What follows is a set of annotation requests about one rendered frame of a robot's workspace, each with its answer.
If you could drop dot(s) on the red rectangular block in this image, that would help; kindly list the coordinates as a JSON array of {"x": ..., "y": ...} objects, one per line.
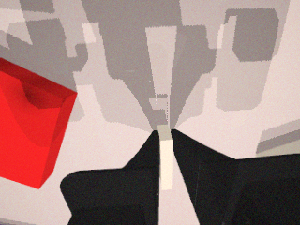
[{"x": 34, "y": 113}]

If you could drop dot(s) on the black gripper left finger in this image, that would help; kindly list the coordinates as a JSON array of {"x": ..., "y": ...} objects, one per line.
[{"x": 135, "y": 183}]

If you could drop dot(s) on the cream domino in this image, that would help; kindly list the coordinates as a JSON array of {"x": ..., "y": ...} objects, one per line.
[
  {"x": 166, "y": 156},
  {"x": 285, "y": 149}
]

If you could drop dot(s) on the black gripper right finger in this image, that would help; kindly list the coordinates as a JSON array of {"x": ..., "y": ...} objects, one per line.
[{"x": 214, "y": 181}]

